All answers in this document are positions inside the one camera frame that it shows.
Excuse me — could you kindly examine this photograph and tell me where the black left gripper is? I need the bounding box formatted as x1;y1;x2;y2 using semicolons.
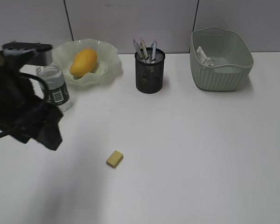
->
0;98;63;151

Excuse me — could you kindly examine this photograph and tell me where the clear plastic water bottle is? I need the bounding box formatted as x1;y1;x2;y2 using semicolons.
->
36;64;72;112

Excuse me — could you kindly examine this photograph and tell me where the yellow eraser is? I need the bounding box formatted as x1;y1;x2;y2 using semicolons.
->
106;150;124;168

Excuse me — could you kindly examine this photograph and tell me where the yellow mango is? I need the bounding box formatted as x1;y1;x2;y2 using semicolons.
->
70;49;98;77

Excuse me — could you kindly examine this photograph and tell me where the grey click pen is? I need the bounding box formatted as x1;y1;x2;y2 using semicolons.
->
133;39;144;62

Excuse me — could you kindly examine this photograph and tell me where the beige click pen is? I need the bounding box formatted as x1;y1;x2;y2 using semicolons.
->
140;38;150;63

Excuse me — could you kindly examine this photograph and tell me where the light blue click pen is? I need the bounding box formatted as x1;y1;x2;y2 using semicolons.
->
151;38;157;63

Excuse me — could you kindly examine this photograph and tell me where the white waste paper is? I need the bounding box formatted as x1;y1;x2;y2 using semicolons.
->
196;46;215;67

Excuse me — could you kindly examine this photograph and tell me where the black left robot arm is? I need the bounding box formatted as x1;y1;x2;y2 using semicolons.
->
0;41;63;151

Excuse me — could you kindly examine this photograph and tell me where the green frosted glass plate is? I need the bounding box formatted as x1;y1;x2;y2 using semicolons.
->
52;39;122;87

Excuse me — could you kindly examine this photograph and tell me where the black mesh pen holder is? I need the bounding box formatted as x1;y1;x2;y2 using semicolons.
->
134;49;165;94

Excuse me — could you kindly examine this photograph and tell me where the light green woven basket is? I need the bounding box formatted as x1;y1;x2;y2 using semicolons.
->
190;27;254;91

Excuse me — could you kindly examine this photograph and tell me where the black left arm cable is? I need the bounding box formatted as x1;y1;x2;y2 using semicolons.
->
0;72;51;142

